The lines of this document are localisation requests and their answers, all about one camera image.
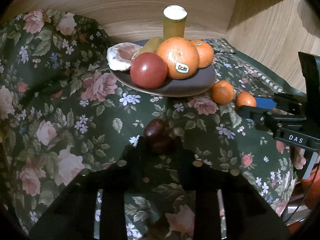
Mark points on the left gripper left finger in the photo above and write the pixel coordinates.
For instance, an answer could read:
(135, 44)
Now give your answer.
(72, 214)

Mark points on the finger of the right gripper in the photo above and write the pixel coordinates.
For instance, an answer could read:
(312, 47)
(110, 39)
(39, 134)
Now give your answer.
(265, 103)
(262, 117)

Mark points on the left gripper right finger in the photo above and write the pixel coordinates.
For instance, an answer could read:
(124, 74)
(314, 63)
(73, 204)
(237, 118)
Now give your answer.
(247, 214)

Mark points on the small tangerine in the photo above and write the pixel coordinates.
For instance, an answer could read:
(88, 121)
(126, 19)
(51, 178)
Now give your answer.
(245, 99)
(222, 92)

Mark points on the medium orange mandarin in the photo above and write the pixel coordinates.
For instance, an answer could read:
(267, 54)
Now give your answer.
(205, 51)

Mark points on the dark red grape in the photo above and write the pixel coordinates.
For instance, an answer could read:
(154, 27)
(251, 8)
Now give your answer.
(162, 137)
(154, 128)

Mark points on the large orange with sticker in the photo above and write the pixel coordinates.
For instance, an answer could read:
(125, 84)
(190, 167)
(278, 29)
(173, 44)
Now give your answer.
(181, 57)

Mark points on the red tomato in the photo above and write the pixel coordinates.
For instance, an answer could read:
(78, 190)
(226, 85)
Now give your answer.
(148, 70)

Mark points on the pink white shell dish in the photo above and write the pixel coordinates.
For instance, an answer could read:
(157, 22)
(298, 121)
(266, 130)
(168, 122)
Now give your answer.
(120, 56)

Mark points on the orange sleeve forearm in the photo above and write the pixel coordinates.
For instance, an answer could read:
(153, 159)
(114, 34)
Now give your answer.
(303, 201)

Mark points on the person's right hand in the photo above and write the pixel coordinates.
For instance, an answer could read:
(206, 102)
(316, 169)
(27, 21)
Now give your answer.
(298, 158)

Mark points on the dark round plate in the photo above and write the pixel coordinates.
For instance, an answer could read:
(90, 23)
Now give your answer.
(198, 83)

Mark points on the floral dark green cloth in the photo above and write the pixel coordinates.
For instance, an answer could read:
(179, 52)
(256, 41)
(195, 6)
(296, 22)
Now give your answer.
(62, 111)

